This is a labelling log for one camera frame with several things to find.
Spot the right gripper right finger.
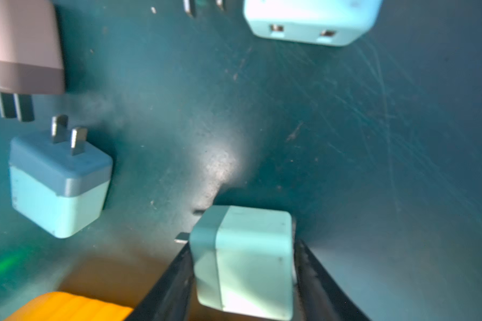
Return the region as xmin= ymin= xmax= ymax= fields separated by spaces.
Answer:
xmin=295 ymin=240 xmax=370 ymax=321

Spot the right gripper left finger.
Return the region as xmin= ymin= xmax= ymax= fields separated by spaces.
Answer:
xmin=126 ymin=244 xmax=194 ymax=321

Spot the yellow plastic tray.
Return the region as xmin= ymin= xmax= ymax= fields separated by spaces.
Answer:
xmin=5 ymin=292 xmax=133 ymax=321

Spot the pink plug front left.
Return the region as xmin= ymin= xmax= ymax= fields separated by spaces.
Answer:
xmin=0 ymin=0 xmax=65 ymax=122

